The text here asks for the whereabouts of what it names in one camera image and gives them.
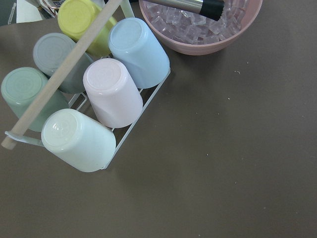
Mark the white plastic cup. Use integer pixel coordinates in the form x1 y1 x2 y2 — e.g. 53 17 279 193
41 109 116 173

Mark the green plastic cup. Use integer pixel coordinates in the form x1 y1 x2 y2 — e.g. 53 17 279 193
1 67 69 132

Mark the white wire cup rack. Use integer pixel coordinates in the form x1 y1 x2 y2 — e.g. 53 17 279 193
0 0 171 171

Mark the pink plastic cup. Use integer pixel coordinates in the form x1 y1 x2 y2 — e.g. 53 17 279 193
83 58 143 128

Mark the pink ice bowl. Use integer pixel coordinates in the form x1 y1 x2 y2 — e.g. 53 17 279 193
139 0 263 56

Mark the yellow plastic cup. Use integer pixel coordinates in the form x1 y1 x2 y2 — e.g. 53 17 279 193
57 0 117 57

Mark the grey plastic cup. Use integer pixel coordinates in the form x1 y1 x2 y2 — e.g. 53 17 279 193
33 33 93 94

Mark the blue plastic cup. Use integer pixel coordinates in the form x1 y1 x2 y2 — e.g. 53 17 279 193
108 17 170 89

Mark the steel black muddler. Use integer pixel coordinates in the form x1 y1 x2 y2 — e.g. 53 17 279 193
149 0 225 21

